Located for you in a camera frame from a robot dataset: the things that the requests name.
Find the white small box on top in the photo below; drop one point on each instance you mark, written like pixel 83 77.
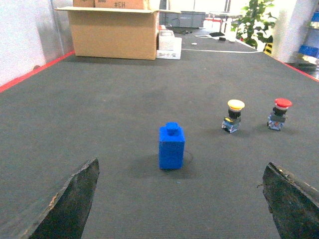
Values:
pixel 166 40

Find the red mushroom push button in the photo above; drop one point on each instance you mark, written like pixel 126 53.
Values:
pixel 277 117

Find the green potted plant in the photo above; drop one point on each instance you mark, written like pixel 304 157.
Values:
pixel 255 22

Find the yellow mushroom push button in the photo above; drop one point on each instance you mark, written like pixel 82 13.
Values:
pixel 231 122

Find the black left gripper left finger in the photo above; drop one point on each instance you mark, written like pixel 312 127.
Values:
pixel 66 215

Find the large cardboard box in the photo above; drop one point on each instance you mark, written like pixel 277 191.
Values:
pixel 114 33

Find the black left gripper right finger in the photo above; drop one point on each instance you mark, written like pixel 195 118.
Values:
pixel 293 203

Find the white flat box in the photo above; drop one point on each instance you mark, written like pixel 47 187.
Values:
pixel 174 54

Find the blue block part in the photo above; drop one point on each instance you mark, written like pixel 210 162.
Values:
pixel 171 146

